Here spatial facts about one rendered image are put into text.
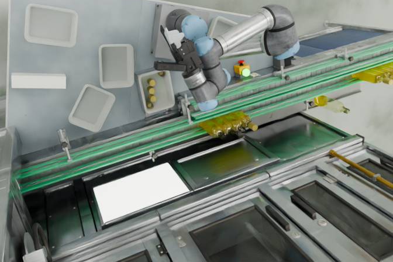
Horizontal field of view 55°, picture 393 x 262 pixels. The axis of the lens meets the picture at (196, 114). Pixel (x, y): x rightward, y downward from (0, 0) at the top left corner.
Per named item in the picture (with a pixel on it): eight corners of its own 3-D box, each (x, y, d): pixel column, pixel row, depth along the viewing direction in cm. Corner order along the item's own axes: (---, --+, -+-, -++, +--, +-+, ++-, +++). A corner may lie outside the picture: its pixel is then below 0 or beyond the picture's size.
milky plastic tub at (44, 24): (26, 1, 174) (26, 2, 166) (76, 10, 183) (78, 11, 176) (24, 39, 178) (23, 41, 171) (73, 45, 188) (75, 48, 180)
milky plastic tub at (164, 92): (142, 110, 211) (146, 114, 203) (133, 72, 202) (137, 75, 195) (171, 102, 216) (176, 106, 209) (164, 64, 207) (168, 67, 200)
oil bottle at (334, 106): (314, 104, 243) (344, 117, 220) (314, 96, 240) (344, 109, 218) (321, 101, 244) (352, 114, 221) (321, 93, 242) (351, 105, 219)
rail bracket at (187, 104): (183, 119, 208) (191, 127, 197) (178, 91, 201) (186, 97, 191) (188, 117, 209) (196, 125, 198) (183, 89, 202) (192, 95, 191)
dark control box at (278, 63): (272, 65, 236) (280, 68, 229) (272, 52, 233) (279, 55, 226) (283, 62, 239) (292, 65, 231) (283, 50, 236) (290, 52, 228)
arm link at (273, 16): (294, -8, 153) (202, 45, 134) (300, 18, 158) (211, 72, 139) (274, -7, 162) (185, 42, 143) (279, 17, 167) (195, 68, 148)
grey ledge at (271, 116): (230, 127, 234) (239, 133, 224) (228, 114, 231) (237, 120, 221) (350, 88, 263) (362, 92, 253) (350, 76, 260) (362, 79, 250)
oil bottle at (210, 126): (199, 126, 214) (215, 140, 195) (197, 117, 212) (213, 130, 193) (207, 123, 215) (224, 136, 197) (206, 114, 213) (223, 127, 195)
